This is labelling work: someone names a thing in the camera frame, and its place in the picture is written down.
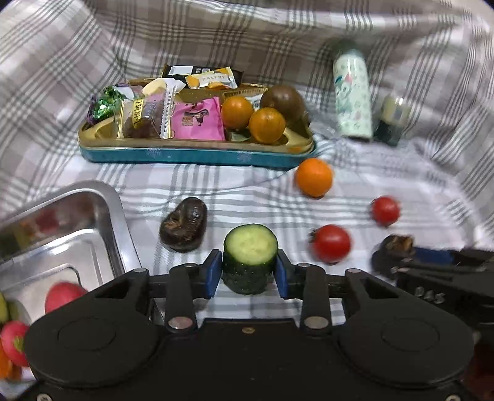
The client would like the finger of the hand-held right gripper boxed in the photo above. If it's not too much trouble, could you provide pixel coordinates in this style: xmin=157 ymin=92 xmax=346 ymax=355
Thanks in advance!
xmin=390 ymin=258 xmax=464 ymax=282
xmin=413 ymin=247 xmax=494 ymax=271

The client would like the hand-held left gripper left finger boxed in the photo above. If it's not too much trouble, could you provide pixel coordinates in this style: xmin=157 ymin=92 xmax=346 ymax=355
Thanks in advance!
xmin=90 ymin=249 xmax=223 ymax=334

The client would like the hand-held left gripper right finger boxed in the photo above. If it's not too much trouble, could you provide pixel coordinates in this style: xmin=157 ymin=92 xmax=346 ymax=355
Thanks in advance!
xmin=275 ymin=249 xmax=400 ymax=336

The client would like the water chestnut with sprout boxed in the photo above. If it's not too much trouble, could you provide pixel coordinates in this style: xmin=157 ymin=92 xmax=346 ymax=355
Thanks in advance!
xmin=371 ymin=234 xmax=415 ymax=276

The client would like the cucumber piece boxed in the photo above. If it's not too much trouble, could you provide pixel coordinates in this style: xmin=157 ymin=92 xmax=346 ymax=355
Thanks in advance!
xmin=222 ymin=224 xmax=279 ymax=296

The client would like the stainless steel tray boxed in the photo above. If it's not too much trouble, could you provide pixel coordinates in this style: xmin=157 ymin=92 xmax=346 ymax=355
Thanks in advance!
xmin=0 ymin=180 xmax=143 ymax=382

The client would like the red radish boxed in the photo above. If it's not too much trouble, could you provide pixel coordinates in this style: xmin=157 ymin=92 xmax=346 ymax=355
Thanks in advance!
xmin=44 ymin=281 xmax=89 ymax=315
xmin=0 ymin=322 xmax=31 ymax=367

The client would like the small green fruit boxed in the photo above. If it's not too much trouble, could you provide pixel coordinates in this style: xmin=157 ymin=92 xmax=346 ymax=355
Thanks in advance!
xmin=0 ymin=293 xmax=20 ymax=325

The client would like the mandarin orange with stem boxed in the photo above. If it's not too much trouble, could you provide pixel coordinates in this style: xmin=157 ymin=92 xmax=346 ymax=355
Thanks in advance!
xmin=0 ymin=347 xmax=22 ymax=382

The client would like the dark water chestnut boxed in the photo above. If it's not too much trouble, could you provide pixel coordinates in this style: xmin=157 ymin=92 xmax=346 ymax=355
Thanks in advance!
xmin=159 ymin=196 xmax=208 ymax=253

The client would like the large red tomato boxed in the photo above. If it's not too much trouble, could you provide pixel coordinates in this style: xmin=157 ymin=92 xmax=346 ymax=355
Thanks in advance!
xmin=309 ymin=224 xmax=352 ymax=264

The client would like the small red tomato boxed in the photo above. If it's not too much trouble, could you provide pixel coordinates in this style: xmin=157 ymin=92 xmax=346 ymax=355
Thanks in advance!
xmin=370 ymin=195 xmax=401 ymax=227

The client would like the grey plaid bed sheet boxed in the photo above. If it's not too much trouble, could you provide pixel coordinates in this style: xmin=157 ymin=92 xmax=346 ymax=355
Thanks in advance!
xmin=0 ymin=0 xmax=494 ymax=401

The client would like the stemless mandarin orange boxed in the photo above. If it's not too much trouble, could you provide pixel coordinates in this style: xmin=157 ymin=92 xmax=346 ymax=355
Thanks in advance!
xmin=295 ymin=158 xmax=333 ymax=198

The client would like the teal and gold tin box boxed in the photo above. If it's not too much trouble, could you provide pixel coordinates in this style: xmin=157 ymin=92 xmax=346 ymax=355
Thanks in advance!
xmin=77 ymin=76 xmax=316 ymax=171

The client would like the small dark jar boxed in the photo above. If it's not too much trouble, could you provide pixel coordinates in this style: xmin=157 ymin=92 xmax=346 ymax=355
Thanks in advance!
xmin=374 ymin=96 xmax=412 ymax=147

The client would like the small orange kumquat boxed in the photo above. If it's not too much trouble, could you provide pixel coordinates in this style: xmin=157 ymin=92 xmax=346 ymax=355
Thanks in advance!
xmin=248 ymin=107 xmax=287 ymax=144
xmin=221 ymin=96 xmax=254 ymax=130

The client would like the clear plastic wrapper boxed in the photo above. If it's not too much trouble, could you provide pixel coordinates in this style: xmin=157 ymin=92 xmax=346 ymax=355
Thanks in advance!
xmin=307 ymin=112 xmax=342 ymax=141

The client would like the pink snack packet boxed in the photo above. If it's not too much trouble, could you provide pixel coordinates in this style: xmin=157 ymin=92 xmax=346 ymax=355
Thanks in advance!
xmin=170 ymin=96 xmax=226 ymax=141

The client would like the clear date snack packet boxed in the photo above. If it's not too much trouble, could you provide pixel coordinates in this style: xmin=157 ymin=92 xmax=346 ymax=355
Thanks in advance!
xmin=123 ymin=87 xmax=182 ymax=140

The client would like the pale green cartoon bottle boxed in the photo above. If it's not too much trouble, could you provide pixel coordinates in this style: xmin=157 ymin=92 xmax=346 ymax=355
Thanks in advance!
xmin=333 ymin=39 xmax=373 ymax=140

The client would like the brown round fruit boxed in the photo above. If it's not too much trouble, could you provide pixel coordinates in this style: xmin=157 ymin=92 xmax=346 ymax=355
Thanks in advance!
xmin=259 ymin=85 xmax=305 ymax=126

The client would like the yellow pastry packet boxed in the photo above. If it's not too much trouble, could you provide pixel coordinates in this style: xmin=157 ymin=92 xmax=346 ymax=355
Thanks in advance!
xmin=185 ymin=67 xmax=237 ymax=90

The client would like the cream snack packet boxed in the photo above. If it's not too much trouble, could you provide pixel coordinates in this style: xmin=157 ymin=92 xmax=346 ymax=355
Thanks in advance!
xmin=143 ymin=78 xmax=170 ymax=97

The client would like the green foil candy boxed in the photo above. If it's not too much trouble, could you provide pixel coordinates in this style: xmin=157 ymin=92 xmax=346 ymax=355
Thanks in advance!
xmin=87 ymin=85 xmax=124 ymax=125

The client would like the black snack packet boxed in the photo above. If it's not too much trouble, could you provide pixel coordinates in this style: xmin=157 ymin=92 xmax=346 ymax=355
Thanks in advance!
xmin=161 ymin=64 xmax=245 ymax=87

